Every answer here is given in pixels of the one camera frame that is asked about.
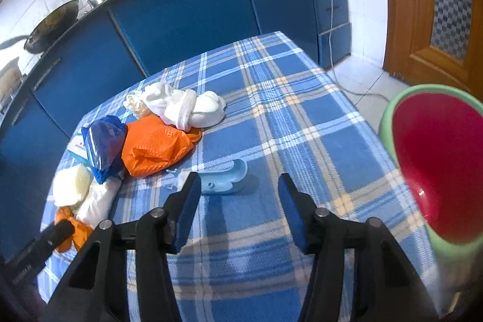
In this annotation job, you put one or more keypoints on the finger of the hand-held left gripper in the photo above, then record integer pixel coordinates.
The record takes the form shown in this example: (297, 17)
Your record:
(56, 234)

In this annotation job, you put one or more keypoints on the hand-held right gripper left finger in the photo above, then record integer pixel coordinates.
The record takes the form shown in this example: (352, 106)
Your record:
(188, 209)

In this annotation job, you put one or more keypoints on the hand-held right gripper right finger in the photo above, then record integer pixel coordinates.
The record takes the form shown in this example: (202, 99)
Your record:
(292, 209)

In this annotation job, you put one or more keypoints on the orange glove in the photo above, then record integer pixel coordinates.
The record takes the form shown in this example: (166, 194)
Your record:
(81, 235)

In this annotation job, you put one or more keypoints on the light blue plastic whale holder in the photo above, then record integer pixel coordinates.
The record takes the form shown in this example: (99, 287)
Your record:
(226, 182)

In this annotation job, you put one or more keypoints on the cream foam sponge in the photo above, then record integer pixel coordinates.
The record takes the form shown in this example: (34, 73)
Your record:
(70, 186)

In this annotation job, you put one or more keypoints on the orange mesh bag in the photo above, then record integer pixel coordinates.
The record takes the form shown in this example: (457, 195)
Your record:
(151, 148)

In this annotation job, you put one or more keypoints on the blue knit cloth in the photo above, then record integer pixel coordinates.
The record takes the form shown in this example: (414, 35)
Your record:
(113, 174)

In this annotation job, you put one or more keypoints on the white tissue pack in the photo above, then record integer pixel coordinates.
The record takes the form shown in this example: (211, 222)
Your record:
(77, 148)

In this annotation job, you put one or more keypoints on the white sock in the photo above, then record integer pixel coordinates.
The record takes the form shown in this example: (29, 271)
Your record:
(205, 110)

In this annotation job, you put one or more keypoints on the blue foil packet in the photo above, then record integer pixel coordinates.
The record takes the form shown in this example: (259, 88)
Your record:
(103, 144)

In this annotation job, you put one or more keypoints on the white cloth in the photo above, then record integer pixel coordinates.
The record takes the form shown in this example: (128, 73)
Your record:
(162, 99)

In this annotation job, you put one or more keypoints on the cream lace cloth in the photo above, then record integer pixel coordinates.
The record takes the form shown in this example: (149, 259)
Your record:
(136, 105)

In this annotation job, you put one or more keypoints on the red bucket with green rim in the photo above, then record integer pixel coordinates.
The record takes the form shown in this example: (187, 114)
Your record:
(445, 156)

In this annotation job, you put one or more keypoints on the blue plaid tablecloth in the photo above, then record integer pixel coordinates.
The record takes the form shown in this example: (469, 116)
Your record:
(283, 110)

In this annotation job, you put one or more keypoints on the clay cooking pot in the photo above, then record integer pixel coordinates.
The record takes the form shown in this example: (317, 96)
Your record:
(9, 76)

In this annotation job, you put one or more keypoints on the blue kitchen cabinet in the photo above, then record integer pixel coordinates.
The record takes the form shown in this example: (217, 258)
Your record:
(188, 12)

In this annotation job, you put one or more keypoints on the dark metal wok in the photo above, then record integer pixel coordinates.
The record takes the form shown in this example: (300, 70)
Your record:
(53, 24)

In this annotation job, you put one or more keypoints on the wooden door with glass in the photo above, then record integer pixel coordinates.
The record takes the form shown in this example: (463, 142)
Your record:
(407, 24)

